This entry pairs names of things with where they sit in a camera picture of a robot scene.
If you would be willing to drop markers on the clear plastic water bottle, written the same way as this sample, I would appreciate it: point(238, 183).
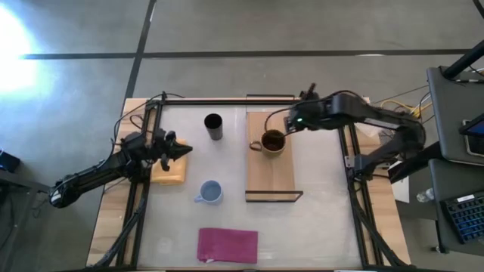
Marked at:
point(425, 195)

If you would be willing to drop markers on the long wooden tray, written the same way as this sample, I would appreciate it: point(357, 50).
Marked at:
point(270, 170)

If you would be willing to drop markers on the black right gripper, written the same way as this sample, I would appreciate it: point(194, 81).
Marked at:
point(307, 115)

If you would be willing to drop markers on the magenta folded cloth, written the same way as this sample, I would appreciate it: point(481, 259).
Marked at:
point(228, 245)

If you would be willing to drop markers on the black monitor stand pole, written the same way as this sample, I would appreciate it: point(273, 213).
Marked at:
point(463, 60)

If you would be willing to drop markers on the grey side desk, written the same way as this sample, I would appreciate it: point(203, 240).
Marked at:
point(450, 113)

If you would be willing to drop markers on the brown ceramic mug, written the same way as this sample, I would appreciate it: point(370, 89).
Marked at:
point(273, 143)

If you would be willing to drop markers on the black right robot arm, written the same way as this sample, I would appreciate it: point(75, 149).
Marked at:
point(382, 128)

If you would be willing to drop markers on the tall black cup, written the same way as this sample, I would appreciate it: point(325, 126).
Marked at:
point(214, 127)

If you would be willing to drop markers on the black box on floor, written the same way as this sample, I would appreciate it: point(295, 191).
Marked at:
point(8, 161)

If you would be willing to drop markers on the black metal table frame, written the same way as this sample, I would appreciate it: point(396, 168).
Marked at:
point(140, 211)

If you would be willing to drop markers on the white paper sheet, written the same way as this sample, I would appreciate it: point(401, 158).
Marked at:
point(401, 185)

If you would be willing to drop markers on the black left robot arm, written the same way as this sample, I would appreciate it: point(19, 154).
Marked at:
point(94, 175)

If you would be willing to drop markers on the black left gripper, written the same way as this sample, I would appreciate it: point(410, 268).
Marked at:
point(163, 145)

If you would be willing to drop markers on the light blue mug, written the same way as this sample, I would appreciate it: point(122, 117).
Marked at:
point(210, 192)

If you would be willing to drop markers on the tablet with black case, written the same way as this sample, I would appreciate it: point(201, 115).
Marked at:
point(474, 136)

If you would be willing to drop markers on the black keyboard with blue keys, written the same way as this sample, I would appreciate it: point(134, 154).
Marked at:
point(466, 217)

